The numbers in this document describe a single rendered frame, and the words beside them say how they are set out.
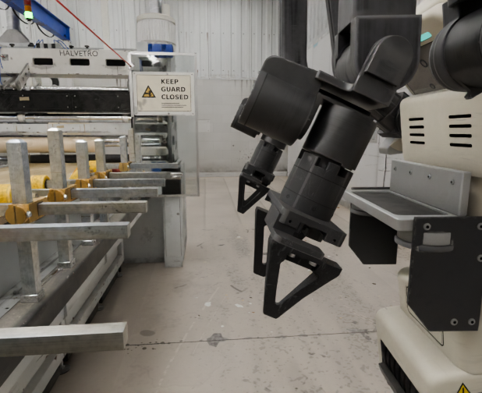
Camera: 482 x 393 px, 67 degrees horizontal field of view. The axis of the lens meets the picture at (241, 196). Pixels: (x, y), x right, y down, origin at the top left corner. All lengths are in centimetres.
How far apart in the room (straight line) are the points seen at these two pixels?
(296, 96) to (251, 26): 942
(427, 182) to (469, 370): 28
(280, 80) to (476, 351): 49
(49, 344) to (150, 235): 272
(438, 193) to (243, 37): 921
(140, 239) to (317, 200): 303
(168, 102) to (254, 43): 683
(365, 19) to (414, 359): 53
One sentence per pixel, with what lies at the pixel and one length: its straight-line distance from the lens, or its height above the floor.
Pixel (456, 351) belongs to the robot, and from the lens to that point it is 67.
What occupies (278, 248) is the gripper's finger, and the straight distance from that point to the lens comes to 31.
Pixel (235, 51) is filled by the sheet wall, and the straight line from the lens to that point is 959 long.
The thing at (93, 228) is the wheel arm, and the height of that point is 96.
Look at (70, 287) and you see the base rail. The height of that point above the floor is 66.
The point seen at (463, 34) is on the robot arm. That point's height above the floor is 124.
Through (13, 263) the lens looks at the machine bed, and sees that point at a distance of 153.
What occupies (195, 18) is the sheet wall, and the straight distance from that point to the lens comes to 972.
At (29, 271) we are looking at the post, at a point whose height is 79.
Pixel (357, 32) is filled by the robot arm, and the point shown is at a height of 124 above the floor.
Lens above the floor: 115
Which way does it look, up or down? 10 degrees down
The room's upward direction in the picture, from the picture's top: straight up
